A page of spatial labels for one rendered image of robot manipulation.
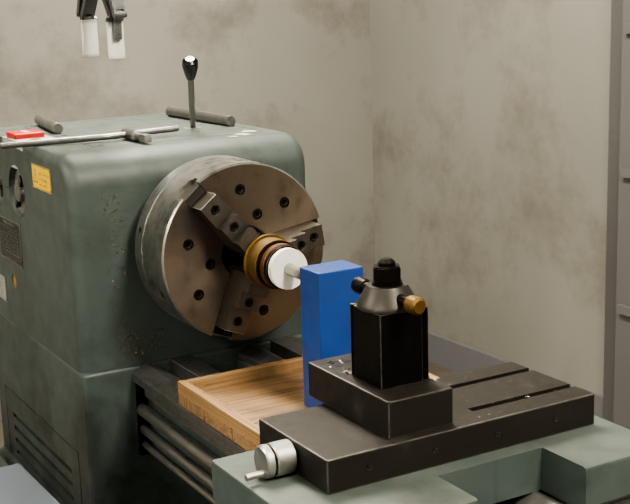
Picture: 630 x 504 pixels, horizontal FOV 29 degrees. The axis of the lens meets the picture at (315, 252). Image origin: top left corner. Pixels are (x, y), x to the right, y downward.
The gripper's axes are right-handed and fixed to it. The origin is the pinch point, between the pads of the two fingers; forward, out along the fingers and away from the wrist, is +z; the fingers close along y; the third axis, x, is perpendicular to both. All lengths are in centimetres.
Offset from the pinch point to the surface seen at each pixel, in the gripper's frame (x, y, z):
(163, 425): -4, 29, 63
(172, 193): 0.9, 26.8, 23.1
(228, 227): 6.1, 37.5, 28.0
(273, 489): -15, 92, 50
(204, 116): 26.7, -15.1, 15.2
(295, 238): 19, 38, 31
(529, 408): 21, 97, 45
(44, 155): -13.6, 3.1, 17.6
